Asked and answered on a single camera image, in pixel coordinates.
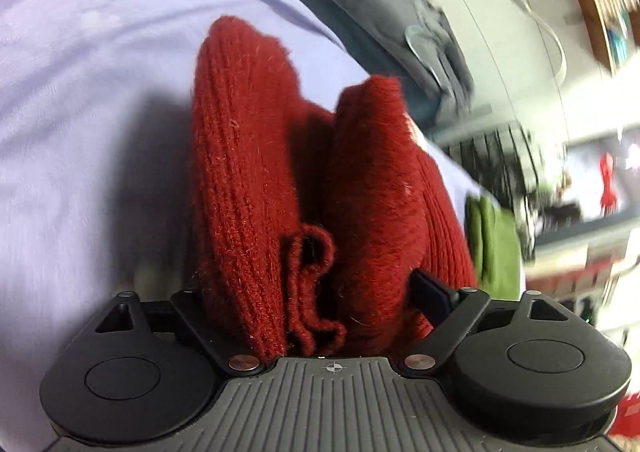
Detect red knitted sweater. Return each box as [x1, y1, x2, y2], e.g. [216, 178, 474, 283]
[192, 17, 476, 362]

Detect green folded garment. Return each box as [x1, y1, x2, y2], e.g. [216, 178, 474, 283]
[465, 195, 522, 301]

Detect white cabinet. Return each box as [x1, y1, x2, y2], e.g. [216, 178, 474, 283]
[431, 0, 610, 142]

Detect teal blanket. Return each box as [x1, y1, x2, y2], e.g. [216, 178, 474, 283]
[299, 0, 444, 129]

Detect lavender floral bed sheet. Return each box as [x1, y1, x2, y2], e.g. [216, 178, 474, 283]
[1, 0, 477, 451]

